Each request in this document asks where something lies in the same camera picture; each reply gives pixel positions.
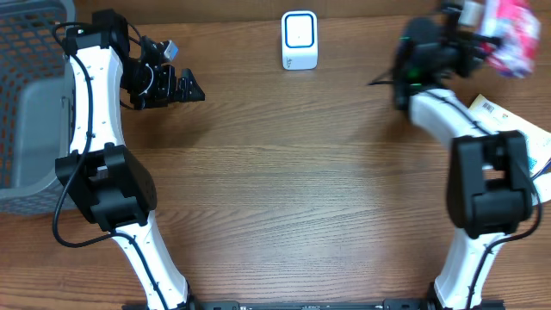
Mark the white floral cream tube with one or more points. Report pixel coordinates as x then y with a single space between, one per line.
542 184

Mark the dark grey plastic basket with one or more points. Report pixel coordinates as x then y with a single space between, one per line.
37 96

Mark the yellow orange snack bag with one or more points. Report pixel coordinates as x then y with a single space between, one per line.
501 119

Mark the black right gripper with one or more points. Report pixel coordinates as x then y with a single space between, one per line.
465 54

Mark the red purple tissue pack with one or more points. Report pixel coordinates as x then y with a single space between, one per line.
514 23

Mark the white barcode scanner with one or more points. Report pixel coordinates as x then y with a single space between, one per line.
299 34

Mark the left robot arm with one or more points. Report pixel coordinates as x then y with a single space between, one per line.
107 183

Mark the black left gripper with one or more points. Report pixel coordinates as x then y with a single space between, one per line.
168 93

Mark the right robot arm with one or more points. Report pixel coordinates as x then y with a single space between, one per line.
491 198

